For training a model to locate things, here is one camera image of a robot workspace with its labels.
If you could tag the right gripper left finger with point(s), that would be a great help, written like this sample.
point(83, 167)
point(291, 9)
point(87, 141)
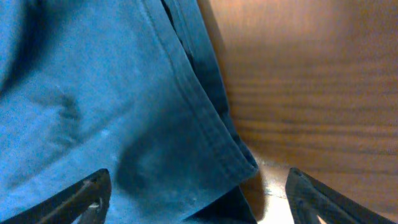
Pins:
point(85, 202)

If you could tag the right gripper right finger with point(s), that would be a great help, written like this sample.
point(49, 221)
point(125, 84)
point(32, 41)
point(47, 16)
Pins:
point(311, 201)

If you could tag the dark blue denim shorts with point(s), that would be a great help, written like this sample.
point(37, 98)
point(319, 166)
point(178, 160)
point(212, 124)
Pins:
point(132, 86)

